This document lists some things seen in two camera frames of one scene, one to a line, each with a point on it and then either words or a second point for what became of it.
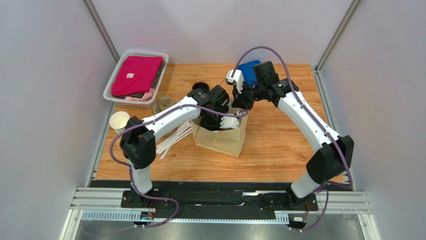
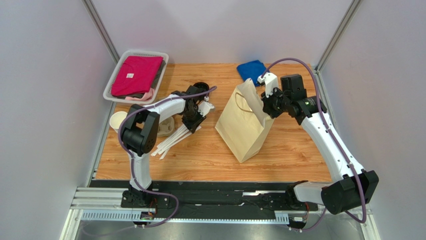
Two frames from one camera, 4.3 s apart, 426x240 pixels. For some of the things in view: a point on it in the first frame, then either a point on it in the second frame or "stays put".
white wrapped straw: [165, 152] stays put
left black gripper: [204, 124] → [192, 126]
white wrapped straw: [185, 131] stays put
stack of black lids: [200, 85] stays put
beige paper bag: [231, 141] → [243, 124]
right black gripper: [241, 101] → [269, 104]
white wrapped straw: [185, 130] stays put
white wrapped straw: [164, 146] stays put
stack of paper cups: [118, 120] stays put
